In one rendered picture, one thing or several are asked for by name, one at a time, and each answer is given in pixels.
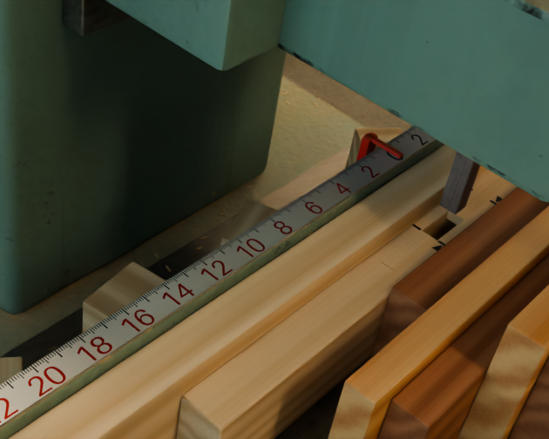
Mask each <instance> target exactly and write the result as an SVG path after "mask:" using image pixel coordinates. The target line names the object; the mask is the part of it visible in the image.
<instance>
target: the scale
mask: <svg viewBox="0 0 549 439"><path fill-rule="evenodd" d="M435 140H436V139H435V138H433V137H432V136H430V135H428V134H426V133H425V132H422V131H421V130H419V129H417V128H416V127H415V126H412V127H411V128H410V129H408V130H407V131H405V132H403V133H401V134H400V135H398V136H396V137H395V138H393V139H392V140H390V141H389V142H387V143H386V144H388V145H390V146H392V147H393V148H395V149H397V150H398V151H400V152H401V153H403V156H402V157H401V158H400V159H399V158H397V157H396V156H394V155H392V154H391V153H389V152H387V151H385V150H384V149H383V148H381V147H379V148H377V149H375V150H374V151H373V152H371V153H370V154H368V155H366V156H365V157H363V158H362V159H359V160H358V161H356V162H355V163H354V164H352V165H350V166H349V167H347V168H345V169H344V170H342V171H341V172H339V173H337V174H336V175H335V176H333V177H331V178H330V179H328V180H326V181H324V182H323V183H321V184H320V185H318V186H317V187H315V188H314V189H312V190H310V191H309V192H307V193H305V194H304V195H302V196H301V197H300V198H298V199H296V200H294V201H293V202H291V203H290V204H288V205H286V206H284V207H283V208H282V209H280V210H279V211H277V212H276V213H273V214H272V215H270V216H269V217H267V218H265V219H264V220H263V221H261V222H259V223H258V224H256V225H255V226H252V227H251V228H249V229H248V230H247V231H245V232H244V233H242V234H240V235H239V236H237V237H235V238H234V239H232V240H230V241H229V242H228V243H226V244H225V245H223V246H221V247H219V248H218V249H216V250H214V251H213V252H211V253H210V254H208V255H207V256H205V257H204V258H202V259H200V260H198V261H197V262H195V263H193V264H192V265H191V266H190V267H187V268H186V269H184V270H183V271H181V272H179V273H178V274H176V275H174V276H173V277H172V278H170V279H169V280H167V281H165V282H163V283H162V284H160V285H159V286H157V287H155V288H154V289H153V290H151V291H149V292H148V293H146V294H144V295H142V296H141V297H139V298H138V299H137V300H135V301H133V302H132V303H130V304H128V305H127V306H125V307H123V308H121V309H120V310H119V311H118V312H116V313H115V314H112V315H111V316H109V317H108V318H106V319H104V320H103V321H101V322H100V323H98V324H97V325H95V326H94V327H92V328H90V329H88V330H87V331H85V332H83V333H82V334H81V335H79V336H77V337H76V338H74V339H73V340H71V341H69V342H67V343H66V344H64V345H63V346H62V347H60V348H58V349H56V350H55V351H53V352H52V353H50V354H49V355H46V356H45V357H44V358H43V359H41V360H39V361H37V362H36V363H34V364H32V365H31V366H29V367H28V368H26V369H25V370H23V371H22V372H20V373H18V374H17V375H15V376H13V377H11V378H10V379H9V380H8V381H6V382H4V383H2V384H1V385H0V428H1V427H2V426H3V425H4V424H6V423H7V422H9V421H11V420H12V419H14V418H15V417H17V416H18V415H20V414H22V413H23V412H24V411H25V410H27V409H29V408H30V407H32V406H33V405H35V404H36V403H38V402H40V401H42V400H43V399H44V398H45V397H47V396H48V395H50V394H52V393H53V392H55V391H56V390H58V389H59V388H61V387H63V386H64V385H65V384H66V383H68V382H70V381H71V380H73V379H74V378H76V377H77V376H79V375H81V374H82V373H84V372H85V371H86V370H88V369H89V368H91V367H93V366H94V365H96V364H97V363H99V362H100V361H102V360H104V358H106V357H107V356H109V355H111V354H112V353H114V352H115V351H117V350H118V349H120V348H122V347H123V346H124V345H125V344H127V343H128V342H130V341H132V340H133V339H135V338H137V337H138V336H140V335H141V334H143V333H144V332H145V331H147V330H148V329H150V328H152V327H153V326H155V325H156V324H158V323H159V322H161V321H163V320H164V319H165V318H166V317H168V316H169V315H171V314H173V313H174V312H176V311H177V310H179V309H180V308H182V307H184V306H185V305H186V304H188V303H189V302H191V301H193V300H194V299H196V298H197V297H199V296H200V295H202V294H203V293H205V292H206V291H207V290H209V289H210V288H212V287H214V286H215V285H217V284H218V283H220V282H221V281H223V280H224V279H226V278H227V277H228V276H230V275H231V274H233V273H235V272H237V271H238V270H240V269H241V268H243V267H244V266H245V265H247V264H248V263H250V262H251V261H253V260H255V259H256V258H258V257H259V256H261V255H262V254H264V253H265V252H266V251H268V250H269V249H271V248H272V247H274V246H276V245H277V244H279V243H280V242H282V241H283V240H285V239H286V238H288V237H289V236H291V235H292V234H294V233H296V232H297V231H299V230H300V229H302V228H303V227H305V226H306V225H307V224H309V223H310V222H312V221H313V220H315V219H317V218H318V217H320V216H321V215H323V214H324V213H326V212H327V211H328V210H330V209H331V208H333V207H335V206H337V205H338V204H340V203H341V202H343V201H344V200H345V199H347V198H348V197H350V196H351V195H353V194H354V193H356V192H358V191H359V190H361V189H362V188H364V187H365V186H366V185H368V184H369V183H371V182H372V181H374V180H375V179H377V178H379V177H380V176H382V175H384V174H385V173H386V172H388V171H389V170H391V169H392V168H394V167H395V166H397V165H399V164H400V163H402V162H403V161H405V160H406V159H407V158H409V157H410V156H412V155H413V154H415V153H416V152H418V151H420V150H421V149H423V148H424V147H426V146H427V145H428V144H430V143H432V142H433V141H435Z"/></svg>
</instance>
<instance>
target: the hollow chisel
mask: <svg viewBox="0 0 549 439"><path fill-rule="evenodd" d="M479 167H480V165H479V164H478V163H476V162H474V161H473V160H471V159H468V158H467V157H465V156H464V155H463V154H461V153H459V152H457V154H456V157H455V159H454V162H453V165H452V168H451V171H450V174H449V177H448V179H447V182H446V185H445V188H444V192H443V195H442V198H441V200H440V203H439V205H440V206H442V207H443V208H445V209H447V210H448V211H450V212H451V213H454V214H457V213H458V212H460V211H461V210H462V209H463V208H465V206H466V204H467V201H468V198H469V196H470V194H471V189H472V187H473V185H474V182H475V179H476V177H477V175H478V170H479Z"/></svg>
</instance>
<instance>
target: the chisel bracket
mask: <svg viewBox="0 0 549 439"><path fill-rule="evenodd" d="M278 47H279V48H281V49H282V50H284V51H286V52H287V53H289V54H291V55H292V56H294V57H296V58H298V59H300V60H301V61H302V62H304V63H306V64H308V65H310V66H311V67H313V68H315V69H317V70H318V71H320V72H321V73H323V74H325V75H327V76H328V77H330V78H332V79H334V80H335V81H337V82H338V83H340V84H342V85H344V86H346V87H348V88H349V89H351V90H352V91H354V92H356V93H358V94H359V95H361V96H363V97H364V98H366V99H368V100H369V101H371V102H373V103H374V104H376V105H379V106H380V107H382V108H383V109H384V110H386V111H389V112H390V113H392V114H394V115H395V116H397V117H399V118H400V119H402V120H404V121H405V122H407V123H409V124H411V125H413V126H415V127H416V128H417V129H419V130H421V131H422V132H425V133H426V134H428V135H430V136H432V137H433V138H435V139H436V140H438V141H440V142H442V143H443V144H445V145H447V146H449V147H450V148H452V149H453V150H455V151H457V152H459V153H461V154H463V155H464V156H465V157H467V158H468V159H471V160H473V161H474V162H476V163H478V164H479V165H481V166H483V167H484V168H486V169H488V170H489V171H491V172H494V173H495V174H497V175H498V176H499V177H501V178H503V179H505V180H507V181H509V182H510V183H512V184H514V185H515V186H517V187H519V188H520V189H522V190H524V191H526V192H528V193H530V194H531V195H532V196H534V197H536V198H537V199H540V200H541V201H545V202H549V0H286V4H285V10H284V15H283V20H282V26H281V35H280V40H279V44H278Z"/></svg>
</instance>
